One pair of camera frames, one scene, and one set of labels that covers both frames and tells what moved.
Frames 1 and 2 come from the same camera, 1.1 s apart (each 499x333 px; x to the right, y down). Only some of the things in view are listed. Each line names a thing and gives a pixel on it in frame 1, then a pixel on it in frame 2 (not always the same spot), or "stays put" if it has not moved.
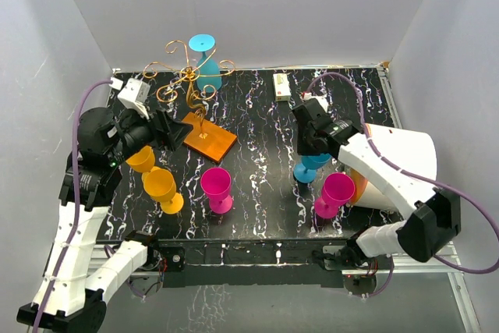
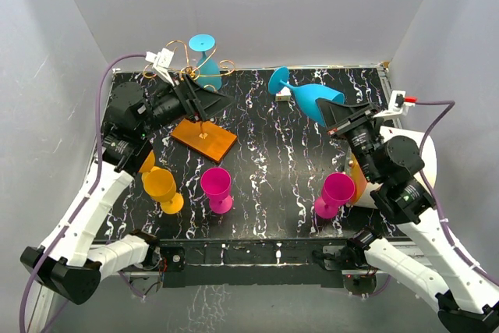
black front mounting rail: x=253 y=263 stays put
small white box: x=281 y=87 stays put
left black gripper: x=166 y=132 -> x=198 y=104
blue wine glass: x=208 y=74 stays put
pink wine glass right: x=337 y=189 stays put
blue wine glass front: x=305 y=172 -> x=306 y=94
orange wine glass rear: x=143 y=160 stays put
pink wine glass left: x=216 y=182 stays put
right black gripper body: x=305 y=144 -> x=360 y=129
